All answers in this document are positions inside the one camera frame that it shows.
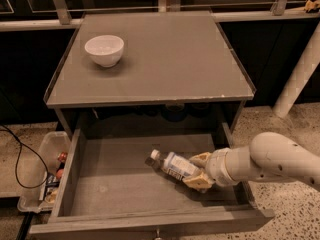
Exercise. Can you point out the metal drawer knob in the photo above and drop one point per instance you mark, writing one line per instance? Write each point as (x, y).
(157, 235)

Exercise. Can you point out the red capped bottle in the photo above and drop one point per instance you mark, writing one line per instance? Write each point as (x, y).
(59, 174)
(62, 157)

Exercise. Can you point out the clear plastic storage bin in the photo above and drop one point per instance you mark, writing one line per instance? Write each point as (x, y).
(36, 196)

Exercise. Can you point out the dark snack package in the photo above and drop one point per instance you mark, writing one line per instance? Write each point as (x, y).
(51, 184)

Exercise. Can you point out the red capped bottle upper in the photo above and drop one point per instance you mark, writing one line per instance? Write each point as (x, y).
(62, 157)

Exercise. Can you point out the open grey top drawer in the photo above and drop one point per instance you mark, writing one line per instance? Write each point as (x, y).
(109, 193)

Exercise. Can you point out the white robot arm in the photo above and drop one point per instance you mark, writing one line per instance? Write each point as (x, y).
(269, 157)

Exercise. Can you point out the white ceramic bowl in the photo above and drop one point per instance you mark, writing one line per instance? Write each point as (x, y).
(105, 50)

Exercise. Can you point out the white pole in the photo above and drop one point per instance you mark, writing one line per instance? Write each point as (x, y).
(302, 72)

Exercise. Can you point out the blue plastic bottle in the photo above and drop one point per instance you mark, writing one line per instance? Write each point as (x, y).
(172, 164)

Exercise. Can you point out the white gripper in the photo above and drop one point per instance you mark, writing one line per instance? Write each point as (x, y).
(216, 168)

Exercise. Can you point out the red capped bottle lower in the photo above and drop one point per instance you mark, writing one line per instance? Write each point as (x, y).
(59, 174)

